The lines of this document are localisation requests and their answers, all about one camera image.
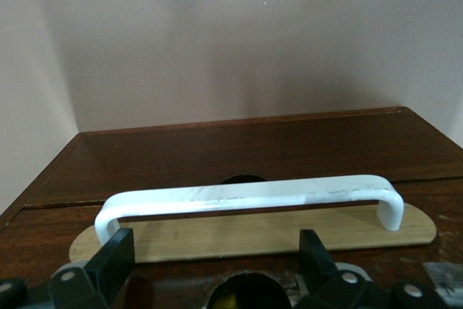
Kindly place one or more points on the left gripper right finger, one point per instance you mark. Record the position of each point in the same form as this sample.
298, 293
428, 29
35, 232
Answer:
322, 273

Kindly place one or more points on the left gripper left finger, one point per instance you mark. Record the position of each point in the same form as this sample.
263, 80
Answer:
108, 265

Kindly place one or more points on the dark wooden drawer cabinet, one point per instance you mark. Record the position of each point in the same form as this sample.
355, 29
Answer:
253, 142

